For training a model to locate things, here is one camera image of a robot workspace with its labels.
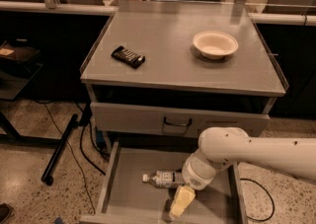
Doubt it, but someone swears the black floor cable right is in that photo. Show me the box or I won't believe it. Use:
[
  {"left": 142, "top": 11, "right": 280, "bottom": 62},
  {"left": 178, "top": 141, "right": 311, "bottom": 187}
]
[{"left": 239, "top": 178, "right": 276, "bottom": 223}]

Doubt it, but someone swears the black stand leg with wheel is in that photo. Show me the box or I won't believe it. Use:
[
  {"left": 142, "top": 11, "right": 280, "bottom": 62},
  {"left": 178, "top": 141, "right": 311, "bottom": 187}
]
[{"left": 41, "top": 114, "right": 78, "bottom": 186}]

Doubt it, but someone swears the clear plastic bottle white cap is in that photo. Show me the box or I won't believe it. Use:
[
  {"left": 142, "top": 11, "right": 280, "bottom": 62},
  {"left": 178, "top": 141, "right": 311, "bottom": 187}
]
[{"left": 142, "top": 170, "right": 185, "bottom": 188}]

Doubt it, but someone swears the white paper bowl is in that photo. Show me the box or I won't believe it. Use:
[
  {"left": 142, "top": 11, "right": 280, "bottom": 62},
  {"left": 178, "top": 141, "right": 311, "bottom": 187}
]
[{"left": 193, "top": 31, "right": 239, "bottom": 60}]

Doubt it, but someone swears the open grey middle drawer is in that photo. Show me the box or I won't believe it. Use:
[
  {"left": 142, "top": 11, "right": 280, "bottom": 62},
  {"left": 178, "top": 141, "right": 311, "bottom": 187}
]
[{"left": 80, "top": 141, "right": 248, "bottom": 224}]

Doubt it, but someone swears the grey metal cabinet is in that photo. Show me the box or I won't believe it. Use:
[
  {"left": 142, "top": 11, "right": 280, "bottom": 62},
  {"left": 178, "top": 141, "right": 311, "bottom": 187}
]
[{"left": 81, "top": 1, "right": 287, "bottom": 144}]

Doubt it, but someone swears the dark side table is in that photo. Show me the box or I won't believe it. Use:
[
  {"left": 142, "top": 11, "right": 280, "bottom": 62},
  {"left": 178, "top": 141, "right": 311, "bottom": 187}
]
[{"left": 0, "top": 38, "right": 42, "bottom": 101}]

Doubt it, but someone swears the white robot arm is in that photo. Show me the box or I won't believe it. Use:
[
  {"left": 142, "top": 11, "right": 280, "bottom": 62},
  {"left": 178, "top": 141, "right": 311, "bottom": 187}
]
[{"left": 169, "top": 127, "right": 316, "bottom": 219}]

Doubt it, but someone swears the dark shoe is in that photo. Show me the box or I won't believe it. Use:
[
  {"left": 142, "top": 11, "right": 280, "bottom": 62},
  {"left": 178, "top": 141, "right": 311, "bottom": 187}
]
[{"left": 0, "top": 203, "right": 12, "bottom": 224}]

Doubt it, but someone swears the black floor cable left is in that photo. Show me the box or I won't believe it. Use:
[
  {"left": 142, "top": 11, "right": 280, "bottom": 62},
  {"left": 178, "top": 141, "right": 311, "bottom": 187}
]
[{"left": 34, "top": 99, "right": 112, "bottom": 214}]

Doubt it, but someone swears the black floor cable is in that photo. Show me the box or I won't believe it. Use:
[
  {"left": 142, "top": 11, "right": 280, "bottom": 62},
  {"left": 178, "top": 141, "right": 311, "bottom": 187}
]
[
  {"left": 239, "top": 178, "right": 276, "bottom": 223},
  {"left": 34, "top": 99, "right": 112, "bottom": 214}
]

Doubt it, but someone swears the upper grey drawer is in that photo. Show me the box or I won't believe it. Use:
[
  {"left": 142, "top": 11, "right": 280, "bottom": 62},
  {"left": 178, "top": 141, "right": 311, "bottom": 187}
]
[{"left": 91, "top": 102, "right": 270, "bottom": 138}]

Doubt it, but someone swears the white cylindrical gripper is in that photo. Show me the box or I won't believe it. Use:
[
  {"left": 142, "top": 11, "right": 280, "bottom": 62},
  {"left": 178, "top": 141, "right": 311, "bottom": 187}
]
[{"left": 169, "top": 149, "right": 227, "bottom": 219}]

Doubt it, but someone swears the black snack bar packet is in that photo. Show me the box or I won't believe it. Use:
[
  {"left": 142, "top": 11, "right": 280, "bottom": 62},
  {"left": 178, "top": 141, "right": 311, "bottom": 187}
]
[{"left": 111, "top": 46, "right": 145, "bottom": 69}]

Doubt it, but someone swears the black drawer handle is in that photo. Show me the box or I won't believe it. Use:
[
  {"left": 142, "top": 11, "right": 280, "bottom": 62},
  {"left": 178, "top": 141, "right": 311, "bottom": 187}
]
[{"left": 163, "top": 116, "right": 192, "bottom": 127}]

